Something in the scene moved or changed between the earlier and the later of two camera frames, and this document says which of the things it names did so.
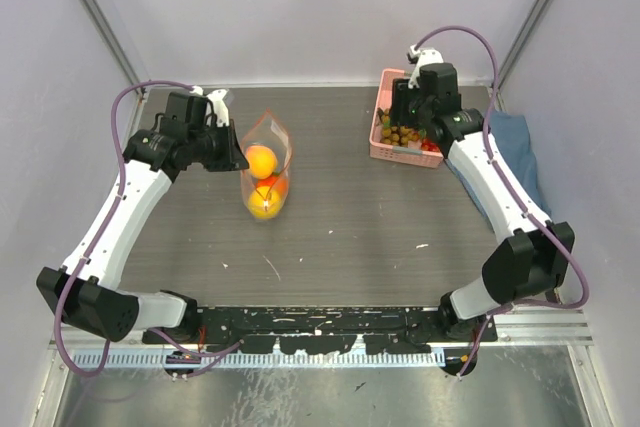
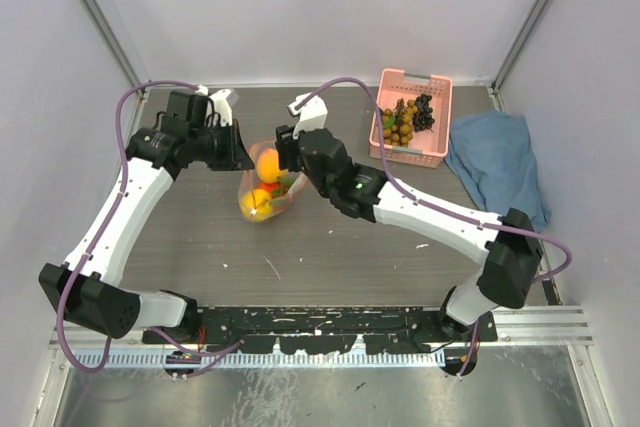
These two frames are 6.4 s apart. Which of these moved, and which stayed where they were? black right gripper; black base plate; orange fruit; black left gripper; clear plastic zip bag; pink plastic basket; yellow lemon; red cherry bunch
Moved: clear plastic zip bag; orange fruit; black right gripper; yellow lemon; red cherry bunch
Stayed: black base plate; pink plastic basket; black left gripper
